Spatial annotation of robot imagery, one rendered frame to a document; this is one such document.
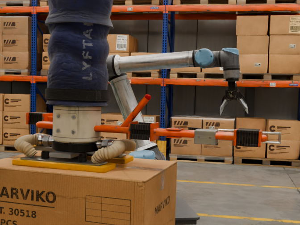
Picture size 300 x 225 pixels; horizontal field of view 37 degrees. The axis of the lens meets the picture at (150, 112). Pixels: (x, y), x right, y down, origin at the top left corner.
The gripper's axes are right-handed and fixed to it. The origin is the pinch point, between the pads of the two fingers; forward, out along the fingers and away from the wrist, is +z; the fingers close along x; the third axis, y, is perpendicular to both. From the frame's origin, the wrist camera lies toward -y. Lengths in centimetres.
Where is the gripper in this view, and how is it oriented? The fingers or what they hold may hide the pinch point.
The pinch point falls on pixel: (234, 114)
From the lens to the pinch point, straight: 254.8
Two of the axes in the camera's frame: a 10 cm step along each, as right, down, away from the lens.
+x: 9.6, -0.5, -2.8
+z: 0.5, 10.0, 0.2
